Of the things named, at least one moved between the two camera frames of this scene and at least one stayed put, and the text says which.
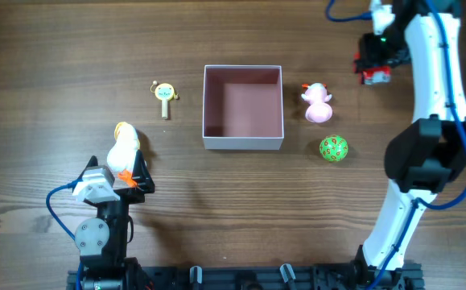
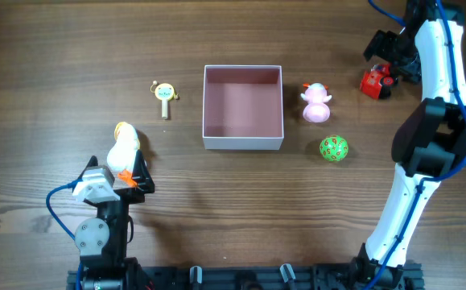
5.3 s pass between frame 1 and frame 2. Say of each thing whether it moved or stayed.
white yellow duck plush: stayed
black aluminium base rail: stayed
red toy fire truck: moved
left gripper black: stayed
